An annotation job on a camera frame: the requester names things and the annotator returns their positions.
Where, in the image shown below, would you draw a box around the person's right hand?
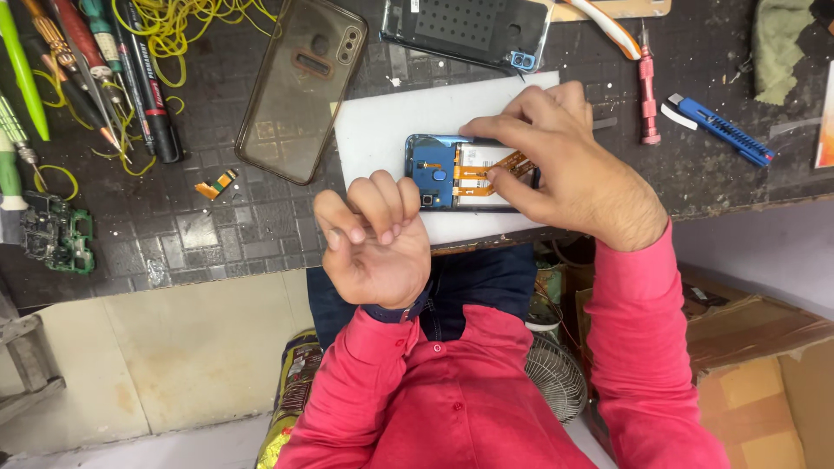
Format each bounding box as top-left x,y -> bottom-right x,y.
459,81 -> 669,253

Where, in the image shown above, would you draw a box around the person's left hand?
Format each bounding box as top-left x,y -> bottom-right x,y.
313,170 -> 433,310

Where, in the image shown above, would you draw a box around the blue smartphone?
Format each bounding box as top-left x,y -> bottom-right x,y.
404,133 -> 542,213

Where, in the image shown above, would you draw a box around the dark wrist watch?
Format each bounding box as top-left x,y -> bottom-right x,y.
361,280 -> 435,324

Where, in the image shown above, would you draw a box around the person's blue jeans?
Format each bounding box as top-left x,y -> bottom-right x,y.
305,243 -> 539,350

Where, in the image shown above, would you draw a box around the white phone battery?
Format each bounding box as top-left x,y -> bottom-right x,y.
456,144 -> 522,208

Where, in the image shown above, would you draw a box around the pink precision screwdriver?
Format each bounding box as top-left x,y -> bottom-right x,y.
636,21 -> 663,146

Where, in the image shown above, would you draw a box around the white plastic strip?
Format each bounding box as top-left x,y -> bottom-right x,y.
660,102 -> 698,132

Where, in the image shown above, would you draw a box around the yellow printed packet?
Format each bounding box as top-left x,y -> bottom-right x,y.
255,328 -> 324,469

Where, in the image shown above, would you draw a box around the white foam pad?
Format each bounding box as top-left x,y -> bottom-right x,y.
333,70 -> 561,246

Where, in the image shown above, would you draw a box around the blue utility knife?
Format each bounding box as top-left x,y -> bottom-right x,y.
667,93 -> 777,169

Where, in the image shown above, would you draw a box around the person's red shirt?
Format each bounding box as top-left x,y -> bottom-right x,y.
276,302 -> 603,469

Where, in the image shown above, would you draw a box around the dark grid work mat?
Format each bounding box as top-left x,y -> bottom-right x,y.
0,0 -> 834,310

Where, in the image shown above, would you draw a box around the wooden board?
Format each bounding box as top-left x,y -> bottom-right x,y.
553,0 -> 672,23

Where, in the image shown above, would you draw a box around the small orange flex piece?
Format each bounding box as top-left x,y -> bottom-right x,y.
193,168 -> 239,201

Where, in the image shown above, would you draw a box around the black phone back cover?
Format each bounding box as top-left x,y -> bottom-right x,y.
379,0 -> 555,74

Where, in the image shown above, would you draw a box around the smoky transparent phone case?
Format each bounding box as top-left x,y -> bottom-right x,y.
234,0 -> 370,187

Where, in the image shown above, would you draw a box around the metal fan guard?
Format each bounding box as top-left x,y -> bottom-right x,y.
524,331 -> 589,426

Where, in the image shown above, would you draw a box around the green cloth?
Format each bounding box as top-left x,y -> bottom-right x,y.
752,0 -> 823,107

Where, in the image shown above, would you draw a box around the orange white paper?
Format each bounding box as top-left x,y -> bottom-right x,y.
814,60 -> 834,169

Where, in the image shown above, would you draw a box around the cardboard box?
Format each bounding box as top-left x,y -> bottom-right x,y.
576,262 -> 834,469

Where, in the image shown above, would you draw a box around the black permanent marker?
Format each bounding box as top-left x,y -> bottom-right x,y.
121,0 -> 184,164

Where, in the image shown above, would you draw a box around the thin black pen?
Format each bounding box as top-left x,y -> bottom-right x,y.
106,7 -> 155,157

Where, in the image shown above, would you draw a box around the green circuit board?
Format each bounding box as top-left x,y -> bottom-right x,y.
19,191 -> 96,275

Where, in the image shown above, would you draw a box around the heap of yellow rubber bands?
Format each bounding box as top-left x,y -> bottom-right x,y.
109,0 -> 279,116

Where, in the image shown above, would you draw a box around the single yellow rubber band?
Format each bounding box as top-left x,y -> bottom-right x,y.
33,164 -> 79,202

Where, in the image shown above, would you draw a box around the black orange tipped tool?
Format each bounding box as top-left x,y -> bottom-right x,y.
39,52 -> 133,165

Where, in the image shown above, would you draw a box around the grey wooden stool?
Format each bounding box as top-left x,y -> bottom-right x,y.
0,287 -> 66,426

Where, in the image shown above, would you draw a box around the green white bottle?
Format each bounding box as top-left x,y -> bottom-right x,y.
0,129 -> 29,212

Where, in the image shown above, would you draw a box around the green striped screwdriver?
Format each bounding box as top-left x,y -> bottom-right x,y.
0,94 -> 48,191

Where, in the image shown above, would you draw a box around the light green pen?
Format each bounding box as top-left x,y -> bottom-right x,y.
0,0 -> 51,142

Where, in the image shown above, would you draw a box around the orange flex cable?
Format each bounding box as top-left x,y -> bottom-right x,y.
452,150 -> 539,198

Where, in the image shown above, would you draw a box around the white orange tool handle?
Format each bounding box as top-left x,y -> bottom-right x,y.
566,0 -> 643,61

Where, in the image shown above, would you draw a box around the teal handled screwdriver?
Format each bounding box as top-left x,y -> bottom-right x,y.
79,0 -> 136,113

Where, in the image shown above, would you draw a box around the red handled screwdriver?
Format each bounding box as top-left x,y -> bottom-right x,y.
51,0 -> 126,106

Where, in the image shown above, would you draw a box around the gold handled screwdriver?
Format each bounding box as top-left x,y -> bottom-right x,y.
21,0 -> 91,93

